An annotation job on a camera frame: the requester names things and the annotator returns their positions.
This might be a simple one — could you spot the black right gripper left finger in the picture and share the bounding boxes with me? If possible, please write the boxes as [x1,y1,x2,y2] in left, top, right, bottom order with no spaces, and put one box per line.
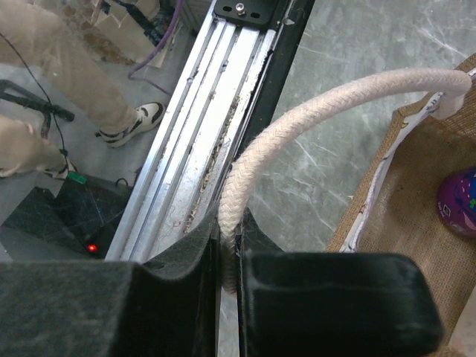
[1,209,219,356]

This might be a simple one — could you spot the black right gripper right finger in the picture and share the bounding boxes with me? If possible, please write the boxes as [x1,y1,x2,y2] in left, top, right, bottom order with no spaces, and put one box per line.
[236,211,444,356]

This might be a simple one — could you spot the canvas bag with rope handles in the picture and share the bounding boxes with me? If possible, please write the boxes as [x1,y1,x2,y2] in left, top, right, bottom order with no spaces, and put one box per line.
[217,54,476,357]

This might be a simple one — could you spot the purple Fanta can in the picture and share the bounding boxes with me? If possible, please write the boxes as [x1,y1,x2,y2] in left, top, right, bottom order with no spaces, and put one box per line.
[437,167,475,237]

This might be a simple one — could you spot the black electronics box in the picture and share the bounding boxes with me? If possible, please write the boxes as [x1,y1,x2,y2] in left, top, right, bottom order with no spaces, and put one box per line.
[1,173,132,261]

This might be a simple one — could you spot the person legs beige trousers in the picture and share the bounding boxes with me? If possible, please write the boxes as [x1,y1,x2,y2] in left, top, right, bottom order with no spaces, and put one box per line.
[1,1,164,180]

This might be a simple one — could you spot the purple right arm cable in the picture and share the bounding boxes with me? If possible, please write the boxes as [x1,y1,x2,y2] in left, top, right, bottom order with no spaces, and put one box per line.
[128,0,185,97]

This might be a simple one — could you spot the aluminium mounting rail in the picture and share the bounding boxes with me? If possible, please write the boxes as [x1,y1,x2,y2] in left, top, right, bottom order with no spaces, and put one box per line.
[106,1,314,262]

